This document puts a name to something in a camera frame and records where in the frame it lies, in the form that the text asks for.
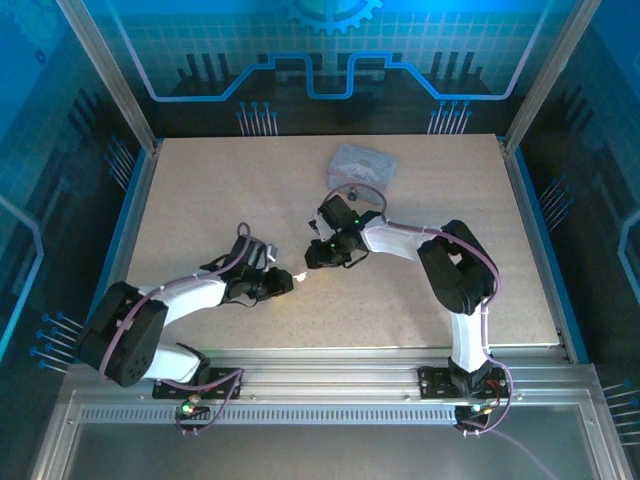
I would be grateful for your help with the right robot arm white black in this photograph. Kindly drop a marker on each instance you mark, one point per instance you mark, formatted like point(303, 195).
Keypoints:
point(390, 240)

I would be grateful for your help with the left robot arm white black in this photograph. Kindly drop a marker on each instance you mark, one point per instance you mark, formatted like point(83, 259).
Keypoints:
point(190, 295)

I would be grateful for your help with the small dark padlock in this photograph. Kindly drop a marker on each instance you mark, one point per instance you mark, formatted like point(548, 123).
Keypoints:
point(353, 194)

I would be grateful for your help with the aluminium mounting rail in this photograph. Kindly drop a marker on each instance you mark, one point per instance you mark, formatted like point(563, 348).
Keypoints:
point(330, 372)

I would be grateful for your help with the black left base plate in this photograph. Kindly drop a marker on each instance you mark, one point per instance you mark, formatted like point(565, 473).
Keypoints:
point(225, 385)

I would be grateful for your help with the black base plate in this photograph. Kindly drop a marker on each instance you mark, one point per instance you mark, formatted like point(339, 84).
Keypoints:
point(225, 385)
point(435, 382)

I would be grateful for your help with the aluminium table side rail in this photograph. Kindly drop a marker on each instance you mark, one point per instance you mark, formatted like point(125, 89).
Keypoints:
point(537, 250)
point(127, 240)

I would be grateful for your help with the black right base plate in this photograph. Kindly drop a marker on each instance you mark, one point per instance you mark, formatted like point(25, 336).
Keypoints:
point(435, 382)

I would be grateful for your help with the aluminium frame post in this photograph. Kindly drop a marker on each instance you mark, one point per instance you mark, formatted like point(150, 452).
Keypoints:
point(545, 75)
point(105, 70)

